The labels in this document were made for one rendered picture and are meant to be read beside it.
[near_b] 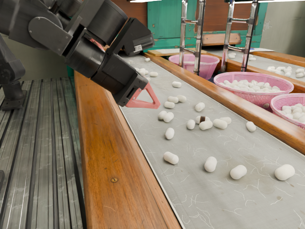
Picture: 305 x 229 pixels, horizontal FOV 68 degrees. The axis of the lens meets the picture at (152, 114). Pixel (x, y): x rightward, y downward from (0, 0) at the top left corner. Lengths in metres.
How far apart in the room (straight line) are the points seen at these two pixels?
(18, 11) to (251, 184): 0.43
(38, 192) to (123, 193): 0.23
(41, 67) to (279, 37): 2.89
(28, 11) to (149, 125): 0.35
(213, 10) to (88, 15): 1.30
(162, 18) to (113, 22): 1.09
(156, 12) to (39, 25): 1.13
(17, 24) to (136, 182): 0.28
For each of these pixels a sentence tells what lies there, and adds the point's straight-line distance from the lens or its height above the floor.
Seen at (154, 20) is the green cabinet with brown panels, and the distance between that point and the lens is 1.45.
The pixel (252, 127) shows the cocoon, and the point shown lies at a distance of 0.57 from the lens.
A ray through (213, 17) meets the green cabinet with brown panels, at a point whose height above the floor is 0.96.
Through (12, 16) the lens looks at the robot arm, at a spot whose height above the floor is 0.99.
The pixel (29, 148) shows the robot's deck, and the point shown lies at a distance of 0.68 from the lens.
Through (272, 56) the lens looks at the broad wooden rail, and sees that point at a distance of 1.52.
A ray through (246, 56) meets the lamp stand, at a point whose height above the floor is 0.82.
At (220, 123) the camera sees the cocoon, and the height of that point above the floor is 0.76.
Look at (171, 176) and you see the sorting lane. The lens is 0.41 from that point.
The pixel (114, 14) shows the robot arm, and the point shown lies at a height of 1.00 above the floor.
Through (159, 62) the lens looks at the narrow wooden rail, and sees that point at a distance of 1.19.
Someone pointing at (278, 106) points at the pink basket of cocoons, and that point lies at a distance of 0.77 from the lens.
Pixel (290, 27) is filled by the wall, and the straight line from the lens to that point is 3.66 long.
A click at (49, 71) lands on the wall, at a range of 2.27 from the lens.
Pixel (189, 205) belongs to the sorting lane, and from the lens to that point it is 0.36.
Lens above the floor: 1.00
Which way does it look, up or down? 25 degrees down
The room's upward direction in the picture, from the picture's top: straight up
